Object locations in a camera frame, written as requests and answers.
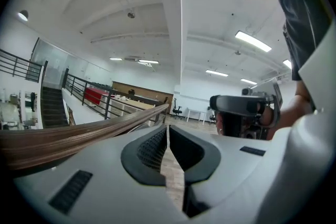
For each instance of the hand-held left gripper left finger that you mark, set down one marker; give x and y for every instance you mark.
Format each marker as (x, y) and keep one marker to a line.
(99, 178)

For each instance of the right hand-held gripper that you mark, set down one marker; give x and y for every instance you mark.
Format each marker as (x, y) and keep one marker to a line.
(277, 102)

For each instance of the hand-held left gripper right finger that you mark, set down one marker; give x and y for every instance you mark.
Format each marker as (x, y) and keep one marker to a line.
(231, 173)

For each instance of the person's right forearm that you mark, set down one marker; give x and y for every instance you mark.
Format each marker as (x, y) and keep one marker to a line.
(291, 110)

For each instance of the black office chair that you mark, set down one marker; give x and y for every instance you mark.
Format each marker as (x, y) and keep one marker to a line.
(131, 91)
(165, 100)
(212, 114)
(177, 108)

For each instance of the person's right hand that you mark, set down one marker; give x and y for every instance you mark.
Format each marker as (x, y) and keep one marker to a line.
(268, 116)

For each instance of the rectangular ceiling light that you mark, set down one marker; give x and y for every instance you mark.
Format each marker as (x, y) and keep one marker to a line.
(115, 59)
(249, 81)
(253, 40)
(216, 73)
(287, 63)
(148, 62)

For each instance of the small white table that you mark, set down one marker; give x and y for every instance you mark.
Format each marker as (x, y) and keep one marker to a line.
(197, 112)

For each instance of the round ceiling fixture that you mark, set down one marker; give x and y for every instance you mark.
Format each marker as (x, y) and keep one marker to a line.
(131, 14)
(237, 53)

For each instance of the wooden handrail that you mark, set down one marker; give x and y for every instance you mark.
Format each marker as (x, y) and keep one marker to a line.
(65, 139)

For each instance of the long white desk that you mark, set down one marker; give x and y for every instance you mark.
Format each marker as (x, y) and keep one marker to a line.
(131, 106)

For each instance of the red cabinet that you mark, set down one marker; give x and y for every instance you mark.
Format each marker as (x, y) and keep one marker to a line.
(94, 95)

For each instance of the dark staircase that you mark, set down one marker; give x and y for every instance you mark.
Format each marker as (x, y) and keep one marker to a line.
(53, 107)

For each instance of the black metal railing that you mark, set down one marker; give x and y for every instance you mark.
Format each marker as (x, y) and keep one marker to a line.
(15, 66)
(86, 89)

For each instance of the ceiling air vent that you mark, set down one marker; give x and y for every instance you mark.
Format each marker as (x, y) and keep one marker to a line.
(131, 58)

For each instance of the person's black shirt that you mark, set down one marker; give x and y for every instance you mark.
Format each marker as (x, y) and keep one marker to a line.
(302, 8)

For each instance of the glass partition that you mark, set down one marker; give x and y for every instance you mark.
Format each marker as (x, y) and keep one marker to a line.
(57, 60)

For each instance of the dome pendant lamp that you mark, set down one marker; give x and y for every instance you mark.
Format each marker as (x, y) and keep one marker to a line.
(23, 15)

